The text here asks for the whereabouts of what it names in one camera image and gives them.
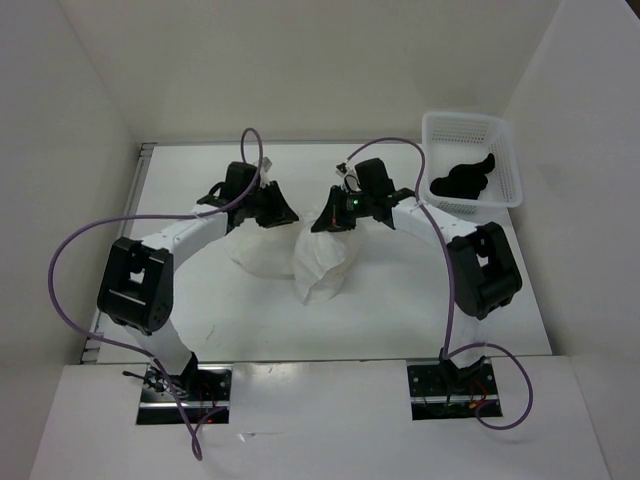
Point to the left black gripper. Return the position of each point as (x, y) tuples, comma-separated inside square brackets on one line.
[(280, 213)]

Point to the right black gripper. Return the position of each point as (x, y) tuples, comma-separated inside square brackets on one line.
[(333, 218)]

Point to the white skirt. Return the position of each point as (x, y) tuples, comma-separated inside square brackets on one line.
[(317, 264)]

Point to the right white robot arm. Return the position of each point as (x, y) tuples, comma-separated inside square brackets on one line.
[(482, 272)]

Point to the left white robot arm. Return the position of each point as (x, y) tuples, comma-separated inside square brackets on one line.
[(137, 289)]

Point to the black skirt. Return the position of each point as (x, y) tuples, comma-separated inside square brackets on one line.
[(464, 181)]

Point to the white plastic basket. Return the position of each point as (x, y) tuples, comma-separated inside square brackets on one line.
[(452, 139)]

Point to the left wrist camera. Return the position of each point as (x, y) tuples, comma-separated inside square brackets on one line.
[(265, 166)]

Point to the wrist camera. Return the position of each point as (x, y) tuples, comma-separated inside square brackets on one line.
[(265, 166), (373, 178)]

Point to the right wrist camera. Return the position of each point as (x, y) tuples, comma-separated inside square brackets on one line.
[(373, 178)]

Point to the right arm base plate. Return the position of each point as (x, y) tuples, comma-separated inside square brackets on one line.
[(439, 390)]

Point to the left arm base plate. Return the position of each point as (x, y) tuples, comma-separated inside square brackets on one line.
[(210, 400)]

